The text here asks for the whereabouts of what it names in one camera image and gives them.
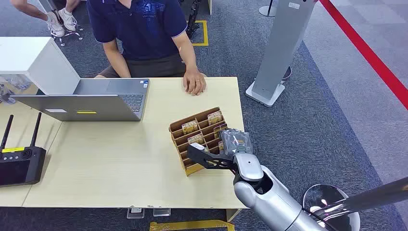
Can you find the round stanchion base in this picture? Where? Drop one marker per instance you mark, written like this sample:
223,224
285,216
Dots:
268,9

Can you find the grey laptop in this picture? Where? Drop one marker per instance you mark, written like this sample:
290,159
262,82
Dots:
95,105

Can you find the white cabinet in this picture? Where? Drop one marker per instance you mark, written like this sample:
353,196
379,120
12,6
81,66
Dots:
38,63

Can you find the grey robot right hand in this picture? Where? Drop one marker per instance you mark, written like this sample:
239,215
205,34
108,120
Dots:
235,142

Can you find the hotel key card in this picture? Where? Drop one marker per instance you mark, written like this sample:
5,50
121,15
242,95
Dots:
221,145
218,129
189,127
215,117
195,139

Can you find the wooden table leg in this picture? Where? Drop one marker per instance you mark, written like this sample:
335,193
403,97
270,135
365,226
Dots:
232,215

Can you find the chair base with casters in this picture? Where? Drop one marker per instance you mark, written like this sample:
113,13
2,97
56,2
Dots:
71,34

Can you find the wooden card holder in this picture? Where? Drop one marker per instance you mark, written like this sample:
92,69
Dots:
191,159

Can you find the person's right forearm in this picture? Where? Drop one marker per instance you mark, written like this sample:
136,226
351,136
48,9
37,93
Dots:
116,60

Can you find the person's left hand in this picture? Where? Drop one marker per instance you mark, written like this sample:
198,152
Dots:
194,82

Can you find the clear acrylic bracket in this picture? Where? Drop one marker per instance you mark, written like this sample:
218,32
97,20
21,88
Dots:
161,212
135,213

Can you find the black machine frame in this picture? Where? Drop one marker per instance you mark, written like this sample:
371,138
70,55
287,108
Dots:
192,19

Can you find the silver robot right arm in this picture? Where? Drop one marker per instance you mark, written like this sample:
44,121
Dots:
271,197

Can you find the silver kiosk stand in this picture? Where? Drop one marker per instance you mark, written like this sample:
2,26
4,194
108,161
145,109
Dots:
280,47

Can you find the dark round floor base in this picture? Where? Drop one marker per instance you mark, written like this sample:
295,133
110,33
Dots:
287,74

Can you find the chrome stanchion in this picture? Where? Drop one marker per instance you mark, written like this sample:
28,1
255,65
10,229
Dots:
334,204

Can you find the red barrier belt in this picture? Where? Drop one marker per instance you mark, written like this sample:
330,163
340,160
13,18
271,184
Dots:
366,52

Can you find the black remote controller with antennas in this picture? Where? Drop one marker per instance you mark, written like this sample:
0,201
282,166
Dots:
19,165

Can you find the white shoe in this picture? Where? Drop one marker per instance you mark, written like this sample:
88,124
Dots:
68,19
55,27

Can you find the person's left forearm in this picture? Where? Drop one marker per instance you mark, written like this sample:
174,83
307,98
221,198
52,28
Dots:
186,51

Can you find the person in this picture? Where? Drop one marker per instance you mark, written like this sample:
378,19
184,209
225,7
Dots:
143,28
28,8

